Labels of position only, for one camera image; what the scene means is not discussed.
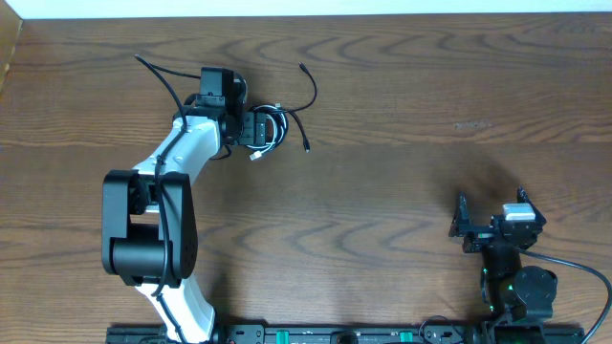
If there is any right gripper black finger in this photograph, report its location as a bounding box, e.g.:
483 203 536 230
448 193 470 237
516 185 536 210

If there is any white usb cable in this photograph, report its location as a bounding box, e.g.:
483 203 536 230
248 103 290 161

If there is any black usb cable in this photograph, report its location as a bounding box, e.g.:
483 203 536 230
248 61 319 154

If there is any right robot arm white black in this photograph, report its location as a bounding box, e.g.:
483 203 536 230
448 187 557 332

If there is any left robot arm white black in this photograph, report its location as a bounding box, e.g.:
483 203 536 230
101 85 247 343

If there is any right camera cable black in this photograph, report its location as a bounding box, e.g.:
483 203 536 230
521 250 611 344

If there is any camera cable black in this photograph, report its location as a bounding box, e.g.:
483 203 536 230
133 54 202 344
521 250 611 344

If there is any left camera cable black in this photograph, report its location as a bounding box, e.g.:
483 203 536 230
133 54 202 344

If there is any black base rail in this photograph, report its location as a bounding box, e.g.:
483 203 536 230
104 324 585 344

